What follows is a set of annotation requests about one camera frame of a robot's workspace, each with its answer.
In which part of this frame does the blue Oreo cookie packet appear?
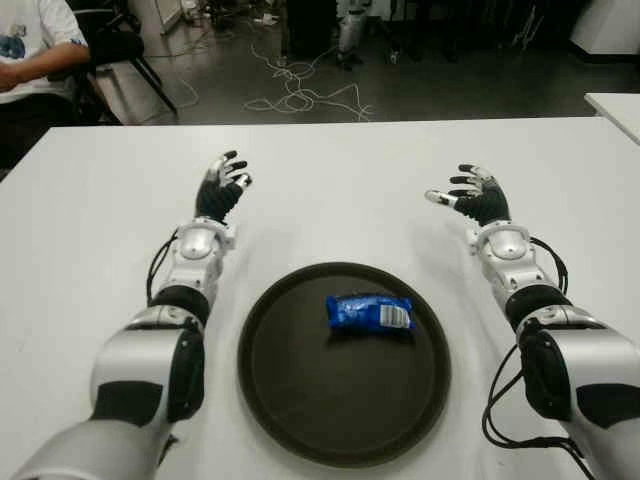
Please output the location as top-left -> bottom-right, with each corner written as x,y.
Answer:
325,293 -> 417,331

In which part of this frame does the robot left hand black silver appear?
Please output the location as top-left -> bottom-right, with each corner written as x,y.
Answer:
193,150 -> 253,224

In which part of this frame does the robot right hand black silver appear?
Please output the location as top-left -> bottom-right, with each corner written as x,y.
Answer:
423,163 -> 512,229

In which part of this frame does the white cable on floor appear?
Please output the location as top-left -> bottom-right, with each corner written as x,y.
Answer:
174,34 -> 374,124

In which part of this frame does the round dark brown tray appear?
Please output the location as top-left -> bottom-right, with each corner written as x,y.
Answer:
237,261 -> 453,455

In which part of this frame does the seated person in white shirt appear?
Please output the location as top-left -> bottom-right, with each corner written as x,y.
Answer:
0,0 -> 94,171

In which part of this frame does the black chair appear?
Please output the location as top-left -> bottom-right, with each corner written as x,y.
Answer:
74,0 -> 179,124

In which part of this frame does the white cabinet with black base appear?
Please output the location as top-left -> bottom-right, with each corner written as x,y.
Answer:
569,0 -> 640,66

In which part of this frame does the white board panel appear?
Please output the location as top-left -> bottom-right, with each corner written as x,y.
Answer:
158,0 -> 199,35

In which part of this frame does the white side table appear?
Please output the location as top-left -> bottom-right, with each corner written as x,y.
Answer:
583,91 -> 640,141

